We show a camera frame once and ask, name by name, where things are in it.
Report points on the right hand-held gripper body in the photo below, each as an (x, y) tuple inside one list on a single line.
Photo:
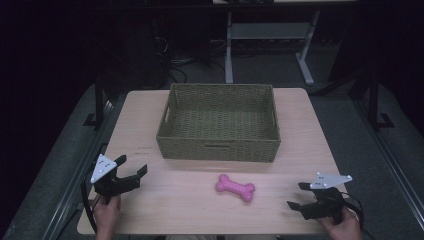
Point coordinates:
[(328, 203)]

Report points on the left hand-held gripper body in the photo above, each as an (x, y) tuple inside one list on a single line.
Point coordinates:
[(106, 184)]

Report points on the person's left hand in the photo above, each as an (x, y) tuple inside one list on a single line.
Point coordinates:
[(107, 215)]

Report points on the person's right hand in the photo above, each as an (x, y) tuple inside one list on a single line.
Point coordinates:
[(345, 230)]

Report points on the pink bone-shaped toy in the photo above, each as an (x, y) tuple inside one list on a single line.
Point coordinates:
[(234, 187)]

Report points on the green woven basket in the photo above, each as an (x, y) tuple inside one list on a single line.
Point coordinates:
[(218, 126)]

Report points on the aluminium rail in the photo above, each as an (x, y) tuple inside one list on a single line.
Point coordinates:
[(78, 173), (388, 156)]

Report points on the black metal post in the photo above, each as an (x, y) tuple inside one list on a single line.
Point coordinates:
[(98, 100), (373, 103)]

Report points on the grey metal desk frame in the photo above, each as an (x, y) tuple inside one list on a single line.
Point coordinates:
[(270, 31)]

